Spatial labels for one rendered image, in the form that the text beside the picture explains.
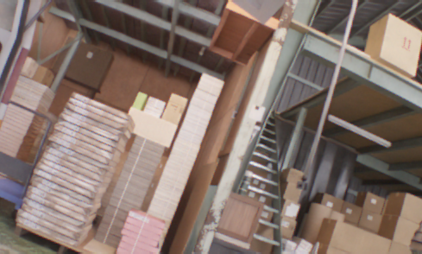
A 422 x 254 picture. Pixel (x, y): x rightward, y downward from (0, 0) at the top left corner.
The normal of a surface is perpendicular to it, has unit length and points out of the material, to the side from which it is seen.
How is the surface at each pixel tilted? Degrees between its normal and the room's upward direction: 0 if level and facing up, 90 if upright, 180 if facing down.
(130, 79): 90
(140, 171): 90
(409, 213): 90
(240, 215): 90
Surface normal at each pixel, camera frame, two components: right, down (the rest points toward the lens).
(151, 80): 0.15, -0.15
